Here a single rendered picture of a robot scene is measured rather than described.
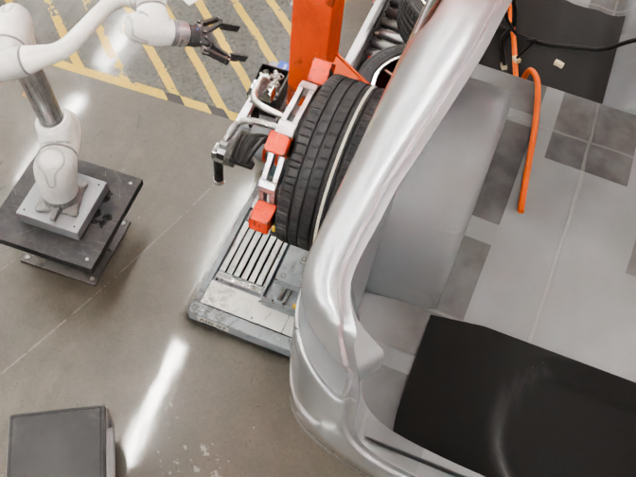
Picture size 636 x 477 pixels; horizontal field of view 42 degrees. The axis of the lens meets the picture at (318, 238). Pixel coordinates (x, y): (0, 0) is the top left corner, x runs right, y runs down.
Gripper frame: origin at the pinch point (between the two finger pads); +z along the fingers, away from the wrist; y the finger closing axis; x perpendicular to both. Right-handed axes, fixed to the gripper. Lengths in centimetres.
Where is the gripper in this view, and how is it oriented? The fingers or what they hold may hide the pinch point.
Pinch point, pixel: (239, 43)
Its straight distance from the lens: 300.5
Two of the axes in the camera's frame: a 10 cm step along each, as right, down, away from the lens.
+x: 4.7, -4.8, -7.5
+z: 8.5, 0.1, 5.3
